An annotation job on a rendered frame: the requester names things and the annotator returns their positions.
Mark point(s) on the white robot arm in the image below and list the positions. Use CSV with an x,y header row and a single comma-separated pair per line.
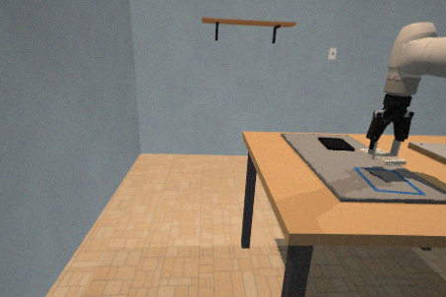
x,y
416,52

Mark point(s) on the blue tape outline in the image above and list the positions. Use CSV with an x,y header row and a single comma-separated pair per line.
x,y
419,191

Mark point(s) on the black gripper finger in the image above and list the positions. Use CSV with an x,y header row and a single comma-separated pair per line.
x,y
375,131
401,131

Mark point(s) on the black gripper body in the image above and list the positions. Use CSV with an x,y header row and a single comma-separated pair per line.
x,y
393,103

